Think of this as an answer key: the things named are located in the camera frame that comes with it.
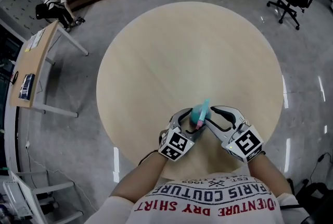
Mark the white locker cabinet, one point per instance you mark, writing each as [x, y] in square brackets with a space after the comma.
[18, 6]

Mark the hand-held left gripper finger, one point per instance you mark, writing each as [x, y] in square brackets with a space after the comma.
[177, 118]
[195, 135]

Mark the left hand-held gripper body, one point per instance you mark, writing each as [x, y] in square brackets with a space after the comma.
[177, 144]

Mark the white metal rack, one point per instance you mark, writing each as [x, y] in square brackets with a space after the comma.
[26, 191]

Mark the white power adapter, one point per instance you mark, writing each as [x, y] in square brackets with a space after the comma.
[27, 144]

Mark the person's right forearm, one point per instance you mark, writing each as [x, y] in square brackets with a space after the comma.
[268, 178]

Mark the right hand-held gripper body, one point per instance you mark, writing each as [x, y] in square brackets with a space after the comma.
[247, 143]

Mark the paper sheets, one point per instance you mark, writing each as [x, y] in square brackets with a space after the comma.
[35, 39]

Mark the blue book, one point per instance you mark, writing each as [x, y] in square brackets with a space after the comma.
[26, 86]

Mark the white printed t-shirt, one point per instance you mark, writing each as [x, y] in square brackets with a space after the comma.
[208, 207]

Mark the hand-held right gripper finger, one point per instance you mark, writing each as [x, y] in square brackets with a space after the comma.
[217, 133]
[238, 116]

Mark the wooden desk white legs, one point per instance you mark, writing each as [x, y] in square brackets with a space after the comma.
[36, 56]

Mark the person's left forearm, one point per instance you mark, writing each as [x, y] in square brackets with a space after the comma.
[140, 178]

